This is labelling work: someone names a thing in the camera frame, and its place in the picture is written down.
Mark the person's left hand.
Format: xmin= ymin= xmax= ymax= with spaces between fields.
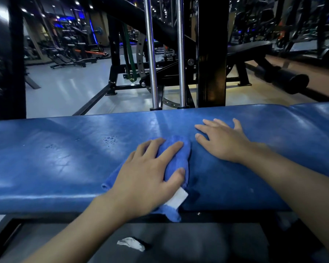
xmin=104 ymin=137 xmax=186 ymax=220

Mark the person's right hand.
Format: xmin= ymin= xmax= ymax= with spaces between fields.
xmin=194 ymin=118 xmax=253 ymax=164

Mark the blue microfibre cloth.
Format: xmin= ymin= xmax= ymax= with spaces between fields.
xmin=101 ymin=135 xmax=192 ymax=223

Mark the blue bench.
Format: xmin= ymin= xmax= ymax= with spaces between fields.
xmin=0 ymin=102 xmax=329 ymax=255

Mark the person's left forearm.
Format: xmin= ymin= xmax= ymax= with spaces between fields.
xmin=22 ymin=194 xmax=126 ymax=263

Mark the person's right forearm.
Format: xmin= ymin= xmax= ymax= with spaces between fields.
xmin=241 ymin=142 xmax=329 ymax=260

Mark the black workout bench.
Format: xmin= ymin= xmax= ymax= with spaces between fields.
xmin=226 ymin=41 xmax=273 ymax=87

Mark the black incline bench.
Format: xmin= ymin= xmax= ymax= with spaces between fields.
xmin=45 ymin=35 xmax=98 ymax=69

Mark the white crumpled paper scrap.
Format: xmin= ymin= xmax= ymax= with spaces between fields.
xmin=117 ymin=237 xmax=146 ymax=252

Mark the black roller pad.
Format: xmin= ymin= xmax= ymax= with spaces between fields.
xmin=254 ymin=65 xmax=310 ymax=95

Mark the black machine upright column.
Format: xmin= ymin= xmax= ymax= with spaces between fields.
xmin=196 ymin=0 xmax=230 ymax=108

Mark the chrome guide rod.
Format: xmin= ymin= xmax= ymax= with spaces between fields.
xmin=176 ymin=0 xmax=190 ymax=109
xmin=143 ymin=0 xmax=163 ymax=111

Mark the grey perforated adjustment plate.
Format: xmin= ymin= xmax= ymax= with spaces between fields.
xmin=136 ymin=33 xmax=181 ymax=109

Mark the green resistance band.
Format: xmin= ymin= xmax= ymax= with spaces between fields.
xmin=122 ymin=23 xmax=138 ymax=83

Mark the black gym machine frame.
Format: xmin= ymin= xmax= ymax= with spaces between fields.
xmin=72 ymin=0 xmax=198 ymax=116
xmin=0 ymin=0 xmax=27 ymax=121

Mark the black framed wall mirror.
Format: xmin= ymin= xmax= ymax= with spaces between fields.
xmin=271 ymin=0 xmax=329 ymax=63

